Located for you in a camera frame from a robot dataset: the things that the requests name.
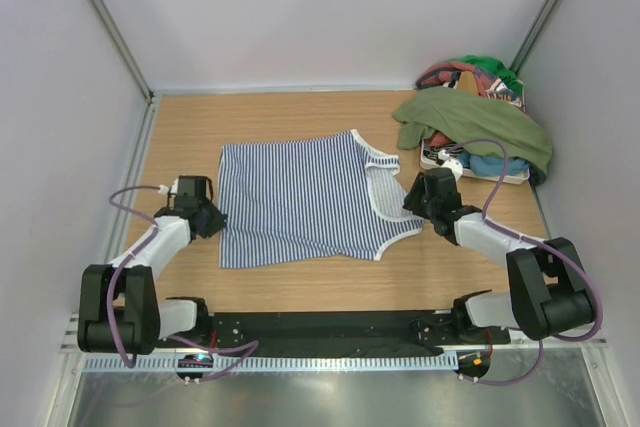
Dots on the left aluminium frame post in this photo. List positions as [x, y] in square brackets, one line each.
[113, 33]

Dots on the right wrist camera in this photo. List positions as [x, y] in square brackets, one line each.
[455, 166]

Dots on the teal blue garment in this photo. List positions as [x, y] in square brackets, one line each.
[491, 166]

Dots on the white plastic tray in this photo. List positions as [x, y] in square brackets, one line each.
[453, 152]

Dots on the olive green tank top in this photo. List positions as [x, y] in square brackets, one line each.
[498, 126]

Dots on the red patterned garment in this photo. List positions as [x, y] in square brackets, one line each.
[464, 76]

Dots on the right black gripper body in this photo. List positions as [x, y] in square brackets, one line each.
[418, 201]

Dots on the slotted cable duct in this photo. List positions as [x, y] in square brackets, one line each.
[199, 363]

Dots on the blue white striped tank top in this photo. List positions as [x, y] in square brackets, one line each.
[293, 200]

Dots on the black white striped garment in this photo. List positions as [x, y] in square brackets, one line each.
[433, 154]

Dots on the bright green garment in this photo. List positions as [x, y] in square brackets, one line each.
[493, 66]

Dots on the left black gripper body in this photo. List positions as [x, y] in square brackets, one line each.
[213, 218]

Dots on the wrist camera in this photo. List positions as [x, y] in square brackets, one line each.
[455, 166]
[168, 190]

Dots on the right aluminium frame post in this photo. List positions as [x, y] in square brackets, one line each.
[540, 23]

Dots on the aluminium frame post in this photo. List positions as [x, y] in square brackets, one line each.
[540, 23]
[113, 33]

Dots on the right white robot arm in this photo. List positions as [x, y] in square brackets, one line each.
[549, 293]

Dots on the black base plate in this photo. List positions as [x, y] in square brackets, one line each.
[328, 335]

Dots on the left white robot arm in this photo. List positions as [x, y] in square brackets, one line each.
[119, 311]

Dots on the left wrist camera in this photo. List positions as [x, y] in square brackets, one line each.
[168, 190]

